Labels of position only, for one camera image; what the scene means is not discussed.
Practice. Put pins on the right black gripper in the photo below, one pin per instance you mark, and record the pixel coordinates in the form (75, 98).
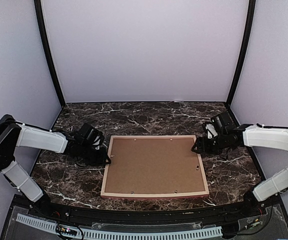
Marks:
(202, 146)

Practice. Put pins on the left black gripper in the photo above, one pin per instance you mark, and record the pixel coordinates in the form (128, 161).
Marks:
(102, 160)

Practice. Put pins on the brown cardboard backing board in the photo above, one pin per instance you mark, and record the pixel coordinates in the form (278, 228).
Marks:
(154, 165)

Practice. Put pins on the pink wooden picture frame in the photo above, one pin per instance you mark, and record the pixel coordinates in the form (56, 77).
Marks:
(154, 195)

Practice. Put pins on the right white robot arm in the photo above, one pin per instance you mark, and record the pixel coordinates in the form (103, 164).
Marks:
(270, 144)

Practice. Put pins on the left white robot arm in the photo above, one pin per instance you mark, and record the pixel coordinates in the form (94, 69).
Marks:
(15, 134)

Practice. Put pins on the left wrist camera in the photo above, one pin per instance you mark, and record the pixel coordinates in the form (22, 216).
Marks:
(88, 136)

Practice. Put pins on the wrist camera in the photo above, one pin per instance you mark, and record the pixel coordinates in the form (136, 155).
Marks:
(221, 124)
(88, 136)

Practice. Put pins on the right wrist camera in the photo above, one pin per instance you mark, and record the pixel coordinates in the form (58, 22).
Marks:
(221, 124)

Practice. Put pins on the black front rail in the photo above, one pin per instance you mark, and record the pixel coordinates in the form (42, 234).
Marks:
(219, 215)

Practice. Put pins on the white slotted cable duct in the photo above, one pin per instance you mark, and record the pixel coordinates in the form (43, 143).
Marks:
(83, 233)

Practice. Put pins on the right black corner post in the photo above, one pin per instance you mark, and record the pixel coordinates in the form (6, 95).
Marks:
(243, 51)

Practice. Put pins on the black corner post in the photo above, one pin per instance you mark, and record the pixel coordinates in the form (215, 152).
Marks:
(243, 51)
(47, 52)

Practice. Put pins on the left black corner post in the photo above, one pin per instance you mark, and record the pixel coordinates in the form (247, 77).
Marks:
(47, 52)

